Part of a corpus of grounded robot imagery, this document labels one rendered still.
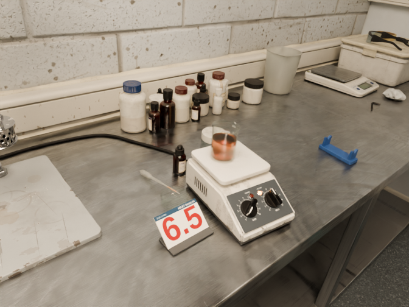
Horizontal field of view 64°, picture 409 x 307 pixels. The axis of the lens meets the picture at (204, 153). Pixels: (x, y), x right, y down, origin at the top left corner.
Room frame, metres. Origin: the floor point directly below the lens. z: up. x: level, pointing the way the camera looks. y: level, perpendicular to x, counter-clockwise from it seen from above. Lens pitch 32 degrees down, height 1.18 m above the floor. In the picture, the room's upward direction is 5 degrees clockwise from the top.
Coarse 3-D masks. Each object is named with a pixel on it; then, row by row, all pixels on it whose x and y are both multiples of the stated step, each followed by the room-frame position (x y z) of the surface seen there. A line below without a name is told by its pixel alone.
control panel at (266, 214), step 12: (240, 192) 0.47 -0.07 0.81; (252, 192) 0.48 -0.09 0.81; (264, 192) 0.49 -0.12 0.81; (276, 192) 0.49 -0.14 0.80; (240, 204) 0.45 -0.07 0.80; (264, 204) 0.46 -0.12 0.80; (288, 204) 0.48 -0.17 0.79; (240, 216) 0.43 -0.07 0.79; (264, 216) 0.44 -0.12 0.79; (276, 216) 0.45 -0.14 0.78; (252, 228) 0.41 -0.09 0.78
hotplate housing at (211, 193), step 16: (192, 160) 0.55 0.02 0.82; (192, 176) 0.54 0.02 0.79; (208, 176) 0.50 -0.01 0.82; (256, 176) 0.52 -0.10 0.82; (272, 176) 0.53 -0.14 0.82; (208, 192) 0.49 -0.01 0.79; (224, 192) 0.46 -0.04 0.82; (208, 208) 0.49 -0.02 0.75; (224, 208) 0.44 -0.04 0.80; (224, 224) 0.44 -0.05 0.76; (272, 224) 0.44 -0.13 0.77; (240, 240) 0.40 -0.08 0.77
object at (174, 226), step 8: (184, 208) 0.45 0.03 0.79; (192, 208) 0.45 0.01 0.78; (168, 216) 0.42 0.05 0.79; (176, 216) 0.43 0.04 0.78; (184, 216) 0.43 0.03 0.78; (192, 216) 0.44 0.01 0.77; (200, 216) 0.45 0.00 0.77; (160, 224) 0.40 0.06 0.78; (168, 224) 0.41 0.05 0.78; (176, 224) 0.42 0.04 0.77; (184, 224) 0.42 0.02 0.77; (192, 224) 0.43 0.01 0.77; (200, 224) 0.43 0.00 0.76; (168, 232) 0.40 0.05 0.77; (176, 232) 0.40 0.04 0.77; (184, 232) 0.41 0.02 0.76; (168, 240) 0.39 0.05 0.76; (176, 240) 0.39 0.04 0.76
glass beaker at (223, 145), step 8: (224, 120) 0.57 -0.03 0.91; (232, 120) 0.57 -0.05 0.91; (216, 128) 0.56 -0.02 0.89; (224, 128) 0.57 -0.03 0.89; (232, 128) 0.57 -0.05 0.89; (216, 136) 0.53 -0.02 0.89; (224, 136) 0.52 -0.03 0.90; (232, 136) 0.53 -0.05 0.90; (216, 144) 0.53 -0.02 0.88; (224, 144) 0.52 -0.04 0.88; (232, 144) 0.53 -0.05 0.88; (216, 152) 0.53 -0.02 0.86; (224, 152) 0.52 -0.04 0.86; (232, 152) 0.53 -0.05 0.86; (216, 160) 0.53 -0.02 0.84; (224, 160) 0.52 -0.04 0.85; (232, 160) 0.53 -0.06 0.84
